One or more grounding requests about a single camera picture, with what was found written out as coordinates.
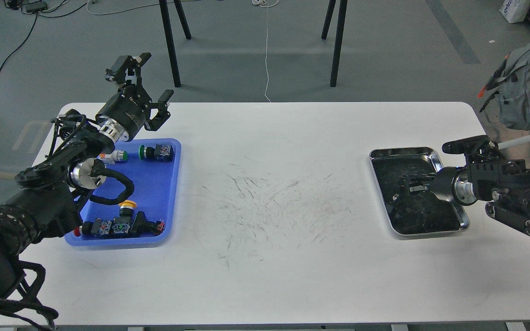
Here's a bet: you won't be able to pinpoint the left black stand legs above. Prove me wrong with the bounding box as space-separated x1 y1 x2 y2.
158 0 192 88

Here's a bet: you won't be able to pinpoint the blue plastic tray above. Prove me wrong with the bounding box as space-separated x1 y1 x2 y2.
64 138 181 249

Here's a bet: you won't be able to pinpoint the black floor cable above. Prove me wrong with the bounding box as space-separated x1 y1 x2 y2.
0 0 91 112

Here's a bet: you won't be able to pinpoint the white box on floor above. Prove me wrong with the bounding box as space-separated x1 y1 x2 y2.
499 0 530 24

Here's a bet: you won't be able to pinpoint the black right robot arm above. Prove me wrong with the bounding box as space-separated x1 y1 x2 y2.
390 135 530 237

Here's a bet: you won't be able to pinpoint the yellow mushroom push button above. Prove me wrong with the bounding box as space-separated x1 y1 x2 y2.
118 200 138 218

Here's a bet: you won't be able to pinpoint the grey backpack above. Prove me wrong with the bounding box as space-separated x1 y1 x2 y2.
478 43 530 131

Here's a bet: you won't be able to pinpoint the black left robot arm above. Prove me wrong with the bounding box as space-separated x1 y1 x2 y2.
0 52 174 331

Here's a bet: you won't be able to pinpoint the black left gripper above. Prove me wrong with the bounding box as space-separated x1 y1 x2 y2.
95 52 174 142

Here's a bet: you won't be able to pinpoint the white floor cable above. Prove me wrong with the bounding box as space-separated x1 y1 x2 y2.
86 0 280 103

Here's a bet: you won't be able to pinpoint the black switch red terminals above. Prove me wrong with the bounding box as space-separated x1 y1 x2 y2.
130 211 166 237

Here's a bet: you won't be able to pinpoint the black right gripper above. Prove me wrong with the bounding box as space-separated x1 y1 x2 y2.
399 167 459 202

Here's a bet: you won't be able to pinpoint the shiny metal tray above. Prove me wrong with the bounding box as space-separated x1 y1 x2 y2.
369 147 470 239

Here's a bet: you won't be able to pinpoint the right black stand legs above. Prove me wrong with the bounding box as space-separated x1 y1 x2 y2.
321 0 348 87

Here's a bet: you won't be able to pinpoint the black stand legs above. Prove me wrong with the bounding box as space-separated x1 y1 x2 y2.
158 0 192 88
321 0 348 87

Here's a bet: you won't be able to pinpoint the green button white switch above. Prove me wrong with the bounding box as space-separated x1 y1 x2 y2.
98 149 129 164

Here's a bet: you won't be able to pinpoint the red button switch block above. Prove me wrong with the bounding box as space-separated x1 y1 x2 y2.
72 217 131 239

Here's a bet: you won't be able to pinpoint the green button black switch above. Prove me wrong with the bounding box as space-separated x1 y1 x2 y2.
138 144 175 163

